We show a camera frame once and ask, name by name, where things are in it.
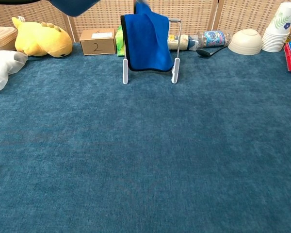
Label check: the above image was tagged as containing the grey and blue towel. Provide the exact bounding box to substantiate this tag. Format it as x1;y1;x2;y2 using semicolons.
120;2;173;73

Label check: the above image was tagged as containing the mayonnaise squeeze bottle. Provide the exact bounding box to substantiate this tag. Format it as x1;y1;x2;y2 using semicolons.
167;33;194;51

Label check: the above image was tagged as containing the brown cardboard box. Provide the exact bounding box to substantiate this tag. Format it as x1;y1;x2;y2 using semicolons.
79;28;117;56

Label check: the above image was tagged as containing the metal towel rack stand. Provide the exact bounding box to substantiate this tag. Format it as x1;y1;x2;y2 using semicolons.
122;18;182;85

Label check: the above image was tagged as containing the clear plastic water bottle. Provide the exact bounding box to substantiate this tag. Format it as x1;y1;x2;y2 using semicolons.
189;30;233;50

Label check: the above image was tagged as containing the beige lidded takeout container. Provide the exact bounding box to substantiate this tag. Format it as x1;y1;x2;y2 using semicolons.
0;25;18;51

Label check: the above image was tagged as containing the green tissue pack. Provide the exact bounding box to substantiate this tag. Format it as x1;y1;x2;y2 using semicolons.
115;25;127;57

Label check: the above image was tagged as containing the wicker folding screen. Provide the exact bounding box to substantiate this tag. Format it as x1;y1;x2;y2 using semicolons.
0;0;291;44

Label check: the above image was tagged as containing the black ladle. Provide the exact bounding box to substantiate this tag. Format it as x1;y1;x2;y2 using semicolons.
196;45;230;59

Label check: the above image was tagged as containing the yellow plush toy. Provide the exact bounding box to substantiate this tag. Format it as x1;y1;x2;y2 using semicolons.
11;16;73;58

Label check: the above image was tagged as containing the beige bowl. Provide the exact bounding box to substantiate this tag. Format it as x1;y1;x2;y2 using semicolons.
227;28;262;56

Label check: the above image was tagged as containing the stack of paper cups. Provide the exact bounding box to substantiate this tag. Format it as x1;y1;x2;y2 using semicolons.
261;2;291;53

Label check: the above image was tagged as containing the white plastic bag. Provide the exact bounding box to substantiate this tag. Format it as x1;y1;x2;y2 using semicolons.
0;50;29;93

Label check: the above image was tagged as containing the blue table carpet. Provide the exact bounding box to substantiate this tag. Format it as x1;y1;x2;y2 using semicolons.
0;42;291;233

